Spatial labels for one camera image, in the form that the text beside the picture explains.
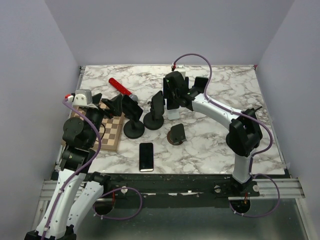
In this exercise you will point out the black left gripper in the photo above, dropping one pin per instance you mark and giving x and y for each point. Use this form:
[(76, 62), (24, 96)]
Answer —
[(115, 104)]

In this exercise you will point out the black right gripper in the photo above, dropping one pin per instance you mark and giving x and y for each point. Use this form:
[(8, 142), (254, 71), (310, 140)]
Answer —
[(186, 80)]

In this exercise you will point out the blue-edged black phone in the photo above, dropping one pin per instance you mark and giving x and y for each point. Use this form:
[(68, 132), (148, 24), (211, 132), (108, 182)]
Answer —
[(171, 104)]

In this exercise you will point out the black phone dark case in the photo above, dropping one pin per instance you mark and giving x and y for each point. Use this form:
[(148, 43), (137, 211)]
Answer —
[(200, 84)]

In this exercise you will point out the pink-edged black phone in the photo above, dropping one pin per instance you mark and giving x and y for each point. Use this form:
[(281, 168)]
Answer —
[(146, 157)]

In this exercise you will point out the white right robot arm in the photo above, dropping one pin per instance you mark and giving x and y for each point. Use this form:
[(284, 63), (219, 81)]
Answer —
[(244, 133)]

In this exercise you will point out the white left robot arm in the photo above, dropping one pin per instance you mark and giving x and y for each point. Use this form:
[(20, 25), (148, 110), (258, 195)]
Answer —
[(77, 190)]

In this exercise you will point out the white folding phone stand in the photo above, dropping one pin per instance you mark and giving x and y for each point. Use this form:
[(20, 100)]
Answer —
[(173, 114)]

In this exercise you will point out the black stand on wooden base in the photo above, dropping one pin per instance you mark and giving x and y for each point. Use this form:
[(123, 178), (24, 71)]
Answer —
[(176, 136)]

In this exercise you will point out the wooden chessboard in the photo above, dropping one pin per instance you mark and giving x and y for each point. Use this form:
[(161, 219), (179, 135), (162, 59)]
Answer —
[(110, 131)]

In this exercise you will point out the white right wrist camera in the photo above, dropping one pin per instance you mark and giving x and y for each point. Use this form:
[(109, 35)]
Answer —
[(181, 68)]

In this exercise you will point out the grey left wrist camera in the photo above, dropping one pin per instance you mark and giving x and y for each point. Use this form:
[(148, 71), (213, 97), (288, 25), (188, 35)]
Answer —
[(82, 98)]

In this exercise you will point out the black front mounting rail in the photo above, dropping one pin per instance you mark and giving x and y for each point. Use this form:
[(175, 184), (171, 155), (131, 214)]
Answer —
[(129, 190)]

